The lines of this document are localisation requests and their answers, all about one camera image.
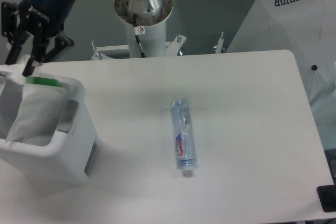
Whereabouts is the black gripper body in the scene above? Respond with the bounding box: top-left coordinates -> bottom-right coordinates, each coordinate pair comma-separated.
17,0 -> 75,40

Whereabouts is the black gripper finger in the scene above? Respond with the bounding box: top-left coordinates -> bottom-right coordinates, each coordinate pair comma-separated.
22,31 -> 75,77
1,1 -> 33,65

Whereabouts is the white paper bag green stripe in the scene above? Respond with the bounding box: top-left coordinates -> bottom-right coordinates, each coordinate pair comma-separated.
1,63 -> 69,146

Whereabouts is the clear plastic water bottle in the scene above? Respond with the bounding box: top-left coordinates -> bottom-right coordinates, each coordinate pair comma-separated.
171,99 -> 197,178

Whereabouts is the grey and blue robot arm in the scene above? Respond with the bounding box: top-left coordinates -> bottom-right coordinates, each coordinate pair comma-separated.
1,0 -> 76,77

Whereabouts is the white plastic trash can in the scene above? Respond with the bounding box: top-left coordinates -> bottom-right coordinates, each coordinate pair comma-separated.
1,65 -> 99,185

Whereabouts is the white Superior umbrella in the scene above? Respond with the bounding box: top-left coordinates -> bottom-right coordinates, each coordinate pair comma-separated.
227,0 -> 335,99

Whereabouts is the black device at table edge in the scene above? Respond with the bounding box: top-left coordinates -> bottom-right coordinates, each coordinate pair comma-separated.
317,185 -> 335,212

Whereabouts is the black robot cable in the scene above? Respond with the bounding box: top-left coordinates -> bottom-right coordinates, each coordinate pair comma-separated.
132,13 -> 146,58

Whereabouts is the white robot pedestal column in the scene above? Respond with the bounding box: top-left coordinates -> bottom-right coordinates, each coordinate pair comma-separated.
114,0 -> 173,43

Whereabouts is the white metal base frame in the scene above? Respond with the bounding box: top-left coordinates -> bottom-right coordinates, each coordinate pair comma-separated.
90,31 -> 227,60

